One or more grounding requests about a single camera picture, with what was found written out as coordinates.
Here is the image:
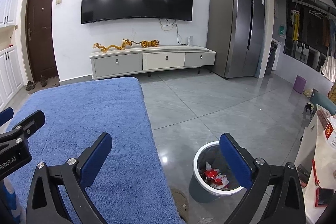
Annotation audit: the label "red snack bag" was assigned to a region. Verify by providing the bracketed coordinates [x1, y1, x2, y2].
[200, 169, 223, 186]

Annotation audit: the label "grey trash bin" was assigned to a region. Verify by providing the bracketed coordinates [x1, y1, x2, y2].
[189, 141, 243, 203]

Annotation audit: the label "red phone on table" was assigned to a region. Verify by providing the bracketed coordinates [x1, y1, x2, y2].
[315, 187, 334, 207]

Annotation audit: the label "left shoe at door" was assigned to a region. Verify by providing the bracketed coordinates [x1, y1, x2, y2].
[26, 81, 35, 91]

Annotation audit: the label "shoe at door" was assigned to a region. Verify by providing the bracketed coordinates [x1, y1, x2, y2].
[26, 81, 35, 91]
[40, 76, 48, 87]

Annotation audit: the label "right shoe at door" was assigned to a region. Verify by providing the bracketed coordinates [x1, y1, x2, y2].
[40, 76, 48, 87]

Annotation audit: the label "brown doormat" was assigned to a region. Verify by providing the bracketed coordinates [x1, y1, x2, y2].
[27, 76, 60, 95]

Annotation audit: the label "blue shaggy rug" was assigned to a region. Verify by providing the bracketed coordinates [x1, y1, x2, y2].
[9, 77, 183, 223]

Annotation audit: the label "brown entrance door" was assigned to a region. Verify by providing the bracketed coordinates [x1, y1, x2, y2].
[26, 0, 58, 83]

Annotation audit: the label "purple small bin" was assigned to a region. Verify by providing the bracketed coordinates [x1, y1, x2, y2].
[293, 75, 306, 94]

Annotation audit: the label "white TV cabinet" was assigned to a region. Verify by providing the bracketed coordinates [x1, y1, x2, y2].
[89, 46, 216, 80]

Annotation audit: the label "golden dragon figurine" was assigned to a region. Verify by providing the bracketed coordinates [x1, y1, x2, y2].
[92, 39, 133, 53]

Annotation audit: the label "golden tiger figurine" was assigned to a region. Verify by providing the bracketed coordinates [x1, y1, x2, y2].
[132, 40, 160, 48]

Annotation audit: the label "white power strip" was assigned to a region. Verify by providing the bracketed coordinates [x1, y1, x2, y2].
[187, 36, 193, 46]

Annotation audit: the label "grey double-door refrigerator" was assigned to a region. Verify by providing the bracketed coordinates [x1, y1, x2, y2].
[207, 0, 265, 79]

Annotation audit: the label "white wall cabinets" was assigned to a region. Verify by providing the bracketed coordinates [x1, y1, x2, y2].
[0, 0, 23, 110]

